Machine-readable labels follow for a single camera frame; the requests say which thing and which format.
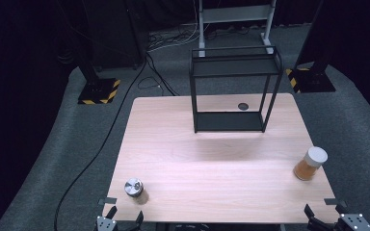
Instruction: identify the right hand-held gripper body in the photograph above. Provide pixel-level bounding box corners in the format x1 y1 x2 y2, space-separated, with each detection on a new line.
311 213 370 231

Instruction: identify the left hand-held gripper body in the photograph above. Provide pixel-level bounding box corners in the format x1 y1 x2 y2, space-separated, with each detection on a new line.
94 215 143 231

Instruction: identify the grey tape strip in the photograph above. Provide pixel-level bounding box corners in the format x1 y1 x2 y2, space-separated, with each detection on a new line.
97 196 119 206
323 197 348 207

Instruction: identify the silver lid spice jar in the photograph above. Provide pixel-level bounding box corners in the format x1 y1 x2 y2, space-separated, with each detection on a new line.
123 177 150 206

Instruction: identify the white lid orange spice jar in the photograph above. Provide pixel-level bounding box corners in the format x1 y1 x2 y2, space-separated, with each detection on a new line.
293 145 329 182

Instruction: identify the black stand with striped base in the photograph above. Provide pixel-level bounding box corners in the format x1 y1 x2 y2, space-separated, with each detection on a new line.
73 38 121 106
285 0 345 94

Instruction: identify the black metal two-tier rack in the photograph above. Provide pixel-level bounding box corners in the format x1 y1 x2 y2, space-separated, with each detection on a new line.
188 45 284 134

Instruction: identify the long black floor cable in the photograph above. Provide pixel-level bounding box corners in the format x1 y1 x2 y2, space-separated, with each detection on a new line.
53 54 149 231

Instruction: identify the short black floor cable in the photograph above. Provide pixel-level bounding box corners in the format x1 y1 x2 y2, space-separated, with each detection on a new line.
137 52 180 97

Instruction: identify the white floor cable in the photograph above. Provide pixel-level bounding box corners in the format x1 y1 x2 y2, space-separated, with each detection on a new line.
147 30 204 53

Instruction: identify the grey metal stand frame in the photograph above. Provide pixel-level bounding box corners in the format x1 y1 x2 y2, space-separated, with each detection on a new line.
197 0 278 59

